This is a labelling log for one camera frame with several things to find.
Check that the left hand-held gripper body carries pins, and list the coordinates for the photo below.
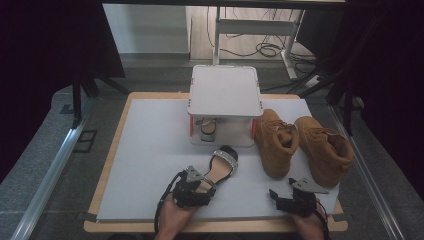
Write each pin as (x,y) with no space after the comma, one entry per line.
(188,193)

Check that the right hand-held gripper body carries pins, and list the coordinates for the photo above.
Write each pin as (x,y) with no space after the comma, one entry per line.
(301,201)

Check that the tan suede boot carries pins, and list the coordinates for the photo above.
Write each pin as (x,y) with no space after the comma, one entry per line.
(276,150)
(326,156)

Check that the white two-tier shoe rack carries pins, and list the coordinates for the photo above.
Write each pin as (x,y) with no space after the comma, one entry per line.
(225,90)

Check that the person's right hand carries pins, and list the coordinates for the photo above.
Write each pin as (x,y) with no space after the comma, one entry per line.
(311,228)

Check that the wooden table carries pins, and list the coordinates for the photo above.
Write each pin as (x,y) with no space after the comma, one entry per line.
(233,227)

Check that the black tape strip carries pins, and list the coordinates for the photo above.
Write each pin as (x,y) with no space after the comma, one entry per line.
(90,217)
(340,217)

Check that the white table mat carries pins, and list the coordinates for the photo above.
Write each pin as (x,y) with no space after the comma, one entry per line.
(143,173)

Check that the black metal stand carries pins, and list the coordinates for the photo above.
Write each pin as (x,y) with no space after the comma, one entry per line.
(348,110)
(77,100)

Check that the white power strip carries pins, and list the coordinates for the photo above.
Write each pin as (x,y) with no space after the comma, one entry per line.
(313,81)

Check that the black curtain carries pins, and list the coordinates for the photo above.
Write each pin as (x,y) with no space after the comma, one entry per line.
(393,83)
(33,66)

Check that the black floor tape frame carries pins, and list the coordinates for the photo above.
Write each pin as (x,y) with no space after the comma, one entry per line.
(85,141)

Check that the white metal desk frame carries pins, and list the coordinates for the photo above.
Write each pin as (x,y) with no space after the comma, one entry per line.
(253,26)

